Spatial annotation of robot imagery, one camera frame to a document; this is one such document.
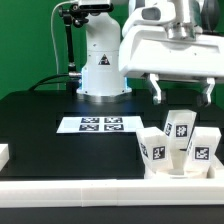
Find black cables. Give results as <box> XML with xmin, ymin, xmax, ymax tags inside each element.
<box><xmin>28</xmin><ymin>0</ymin><xmax>83</xmax><ymax>92</ymax></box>

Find white block at left edge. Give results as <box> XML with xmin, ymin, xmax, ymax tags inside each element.
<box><xmin>0</xmin><ymin>144</ymin><xmax>9</xmax><ymax>171</ymax></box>

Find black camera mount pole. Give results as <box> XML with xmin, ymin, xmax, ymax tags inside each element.
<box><xmin>59</xmin><ymin>4</ymin><xmax>88</xmax><ymax>94</ymax></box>

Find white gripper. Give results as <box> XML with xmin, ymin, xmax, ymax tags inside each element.
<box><xmin>119</xmin><ymin>25</ymin><xmax>224</xmax><ymax>106</ymax></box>

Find white tag base sheet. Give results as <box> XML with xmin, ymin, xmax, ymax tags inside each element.
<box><xmin>57</xmin><ymin>116</ymin><xmax>143</xmax><ymax>134</ymax></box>

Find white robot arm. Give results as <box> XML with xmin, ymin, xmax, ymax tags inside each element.
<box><xmin>77</xmin><ymin>0</ymin><xmax>224</xmax><ymax>104</ymax></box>

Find white L-shaped obstacle frame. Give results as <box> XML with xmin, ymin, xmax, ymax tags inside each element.
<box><xmin>0</xmin><ymin>141</ymin><xmax>224</xmax><ymax>208</ymax></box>

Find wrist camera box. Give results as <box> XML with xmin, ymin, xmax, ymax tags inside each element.
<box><xmin>122</xmin><ymin>1</ymin><xmax>176</xmax><ymax>36</ymax></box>

